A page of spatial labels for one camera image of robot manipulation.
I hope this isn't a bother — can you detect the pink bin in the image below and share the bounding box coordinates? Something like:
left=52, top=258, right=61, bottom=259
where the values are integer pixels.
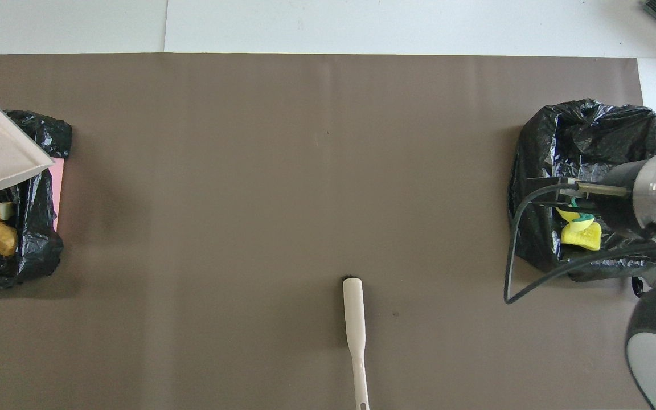
left=49, top=159, right=65, bottom=231

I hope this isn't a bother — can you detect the green yellow sponge piece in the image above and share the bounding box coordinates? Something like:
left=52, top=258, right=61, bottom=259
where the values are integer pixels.
left=556, top=196, right=595, bottom=226

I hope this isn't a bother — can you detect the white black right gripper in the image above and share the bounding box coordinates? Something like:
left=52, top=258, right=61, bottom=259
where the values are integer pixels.
left=526, top=162, right=647, bottom=237

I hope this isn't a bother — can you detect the orange brown foam chunk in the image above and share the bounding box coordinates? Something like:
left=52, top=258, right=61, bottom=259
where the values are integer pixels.
left=0, top=220, right=19, bottom=257

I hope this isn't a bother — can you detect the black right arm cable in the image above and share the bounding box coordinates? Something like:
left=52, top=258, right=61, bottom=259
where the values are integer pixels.
left=503, top=181, right=656, bottom=305

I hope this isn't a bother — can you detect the beige handled black bristle brush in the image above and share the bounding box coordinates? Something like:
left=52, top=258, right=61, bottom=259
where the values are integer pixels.
left=342, top=276, right=371, bottom=410

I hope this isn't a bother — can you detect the brown paper table mat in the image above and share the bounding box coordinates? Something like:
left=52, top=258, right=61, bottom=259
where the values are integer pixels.
left=0, top=53, right=656, bottom=410

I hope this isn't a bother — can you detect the yellow foam chunk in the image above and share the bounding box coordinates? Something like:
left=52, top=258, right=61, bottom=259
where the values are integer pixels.
left=560, top=221, right=602, bottom=252

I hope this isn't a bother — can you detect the black plastic trash bag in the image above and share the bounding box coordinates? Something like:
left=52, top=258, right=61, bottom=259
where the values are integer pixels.
left=507, top=99, right=656, bottom=298
left=0, top=110, right=72, bottom=288

